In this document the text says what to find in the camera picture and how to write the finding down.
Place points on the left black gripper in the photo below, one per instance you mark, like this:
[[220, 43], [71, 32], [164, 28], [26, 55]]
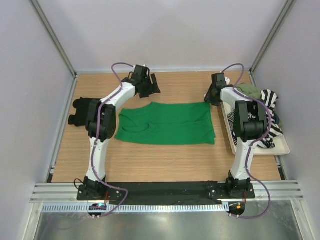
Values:
[[154, 88]]

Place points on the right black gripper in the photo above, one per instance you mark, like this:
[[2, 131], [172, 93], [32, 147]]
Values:
[[208, 99]]

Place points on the bright green tank top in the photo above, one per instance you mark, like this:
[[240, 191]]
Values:
[[167, 124]]

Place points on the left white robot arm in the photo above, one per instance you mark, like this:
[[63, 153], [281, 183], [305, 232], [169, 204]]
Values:
[[101, 123]]

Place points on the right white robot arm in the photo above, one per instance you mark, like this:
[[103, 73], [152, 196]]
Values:
[[249, 125]]

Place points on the olive green tank top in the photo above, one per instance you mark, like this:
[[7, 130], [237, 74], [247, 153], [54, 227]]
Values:
[[268, 96]]

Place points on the white plastic tray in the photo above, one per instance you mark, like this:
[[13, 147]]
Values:
[[281, 146]]

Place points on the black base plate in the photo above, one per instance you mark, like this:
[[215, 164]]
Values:
[[163, 193]]

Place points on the aluminium front rail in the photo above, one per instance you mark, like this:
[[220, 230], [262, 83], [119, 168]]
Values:
[[279, 190]]

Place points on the right aluminium frame post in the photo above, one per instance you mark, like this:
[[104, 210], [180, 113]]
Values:
[[279, 21]]

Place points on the aluminium frame post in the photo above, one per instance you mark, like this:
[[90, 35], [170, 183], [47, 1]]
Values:
[[52, 35], [279, 21]]

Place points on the slotted cable duct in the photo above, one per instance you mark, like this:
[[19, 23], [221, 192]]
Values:
[[102, 208]]

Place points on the left aluminium frame post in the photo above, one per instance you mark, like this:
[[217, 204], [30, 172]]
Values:
[[52, 35]]

